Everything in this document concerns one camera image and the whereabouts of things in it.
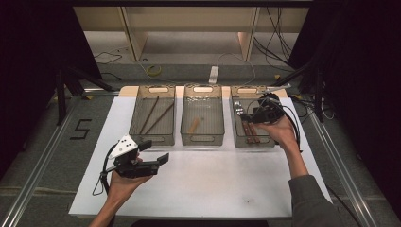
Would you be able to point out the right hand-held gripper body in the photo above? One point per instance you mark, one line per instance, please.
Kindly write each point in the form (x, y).
(268, 113)

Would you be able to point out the transparent grey plastic bin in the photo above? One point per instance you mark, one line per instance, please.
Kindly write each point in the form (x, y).
(239, 132)
(153, 126)
(205, 110)

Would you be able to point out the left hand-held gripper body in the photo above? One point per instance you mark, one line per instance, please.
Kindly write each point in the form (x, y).
(138, 168)

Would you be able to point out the aluminium floor rail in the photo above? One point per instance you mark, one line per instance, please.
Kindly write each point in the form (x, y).
(343, 176)
(34, 176)

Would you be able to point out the black curtain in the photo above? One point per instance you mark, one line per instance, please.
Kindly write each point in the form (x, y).
(362, 63)
(28, 63)

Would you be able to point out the brown wooden chopstick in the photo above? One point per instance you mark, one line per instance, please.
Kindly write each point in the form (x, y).
(148, 116)
(160, 118)

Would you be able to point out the person's right hand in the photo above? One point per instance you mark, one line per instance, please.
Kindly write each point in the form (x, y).
(282, 132)

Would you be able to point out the beige wooden shelf unit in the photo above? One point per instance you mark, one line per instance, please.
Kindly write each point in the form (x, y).
(189, 22)

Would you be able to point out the white power strip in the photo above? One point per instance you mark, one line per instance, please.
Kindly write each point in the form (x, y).
(213, 74)

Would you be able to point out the person's left hand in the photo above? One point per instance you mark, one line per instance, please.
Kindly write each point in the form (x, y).
(121, 189)

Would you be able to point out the black metal stand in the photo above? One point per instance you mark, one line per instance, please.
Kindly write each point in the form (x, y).
(61, 94)
(319, 94)

